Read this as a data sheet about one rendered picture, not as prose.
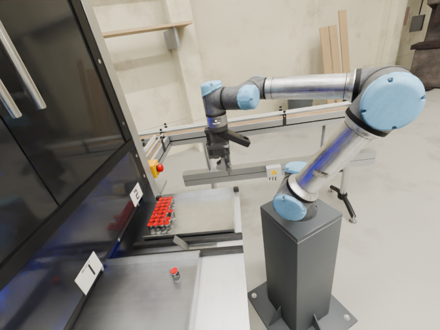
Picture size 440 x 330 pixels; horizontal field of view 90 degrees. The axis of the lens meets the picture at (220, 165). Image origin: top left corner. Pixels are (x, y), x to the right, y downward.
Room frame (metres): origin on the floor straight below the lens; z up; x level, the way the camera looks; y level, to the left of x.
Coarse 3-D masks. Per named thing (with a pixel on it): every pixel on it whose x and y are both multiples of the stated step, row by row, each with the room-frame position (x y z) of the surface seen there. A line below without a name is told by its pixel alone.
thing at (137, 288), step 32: (160, 256) 0.51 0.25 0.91; (192, 256) 0.50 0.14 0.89; (96, 288) 0.46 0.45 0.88; (128, 288) 0.44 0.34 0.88; (160, 288) 0.42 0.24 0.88; (192, 288) 0.40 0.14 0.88; (96, 320) 0.36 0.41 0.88; (128, 320) 0.34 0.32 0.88; (160, 320) 0.33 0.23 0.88; (192, 320) 0.31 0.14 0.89
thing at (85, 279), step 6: (90, 258) 0.43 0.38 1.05; (96, 258) 0.44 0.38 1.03; (90, 264) 0.42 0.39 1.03; (96, 264) 0.43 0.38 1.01; (84, 270) 0.39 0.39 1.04; (90, 270) 0.41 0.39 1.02; (96, 270) 0.42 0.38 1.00; (78, 276) 0.37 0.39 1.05; (84, 276) 0.39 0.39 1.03; (90, 276) 0.40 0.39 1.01; (78, 282) 0.36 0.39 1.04; (84, 282) 0.38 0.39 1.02; (90, 282) 0.39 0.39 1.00; (84, 288) 0.37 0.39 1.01
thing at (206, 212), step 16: (192, 192) 0.85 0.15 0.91; (208, 192) 0.84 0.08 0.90; (224, 192) 0.83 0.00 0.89; (176, 208) 0.79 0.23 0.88; (192, 208) 0.76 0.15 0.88; (208, 208) 0.75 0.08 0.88; (224, 208) 0.73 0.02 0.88; (176, 224) 0.68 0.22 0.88; (192, 224) 0.67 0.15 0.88; (208, 224) 0.65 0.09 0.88; (224, 224) 0.63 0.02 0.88; (144, 240) 0.61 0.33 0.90
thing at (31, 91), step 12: (0, 24) 0.47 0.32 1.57; (0, 36) 0.46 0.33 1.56; (12, 48) 0.46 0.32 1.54; (12, 60) 0.46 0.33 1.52; (24, 72) 0.46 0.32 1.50; (24, 84) 0.46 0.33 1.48; (12, 96) 0.47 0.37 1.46; (24, 96) 0.46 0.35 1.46; (36, 96) 0.46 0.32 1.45; (36, 108) 0.46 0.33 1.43
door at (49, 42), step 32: (0, 0) 0.58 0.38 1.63; (32, 0) 0.67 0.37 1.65; (64, 0) 0.80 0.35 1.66; (32, 32) 0.63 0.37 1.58; (64, 32) 0.74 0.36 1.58; (0, 64) 0.50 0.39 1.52; (32, 64) 0.58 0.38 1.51; (64, 64) 0.68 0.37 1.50; (64, 96) 0.63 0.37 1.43; (96, 96) 0.77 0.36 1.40; (32, 128) 0.49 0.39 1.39; (64, 128) 0.58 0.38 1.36; (96, 128) 0.70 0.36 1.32; (32, 160) 0.45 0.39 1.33; (64, 160) 0.52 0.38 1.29; (96, 160) 0.63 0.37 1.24; (64, 192) 0.48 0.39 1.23
